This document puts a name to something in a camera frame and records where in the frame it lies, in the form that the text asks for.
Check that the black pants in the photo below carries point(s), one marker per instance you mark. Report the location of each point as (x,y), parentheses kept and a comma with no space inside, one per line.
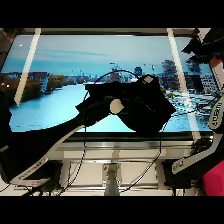
(143,106)

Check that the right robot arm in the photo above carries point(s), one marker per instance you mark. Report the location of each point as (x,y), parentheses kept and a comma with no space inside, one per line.
(196,159)

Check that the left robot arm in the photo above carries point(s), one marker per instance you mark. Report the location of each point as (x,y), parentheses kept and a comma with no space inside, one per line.
(60,140)

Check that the pink garment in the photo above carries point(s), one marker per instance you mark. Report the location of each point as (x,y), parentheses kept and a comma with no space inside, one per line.
(215,180)

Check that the silver frame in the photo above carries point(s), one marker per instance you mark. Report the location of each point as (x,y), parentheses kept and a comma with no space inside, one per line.
(113,145)

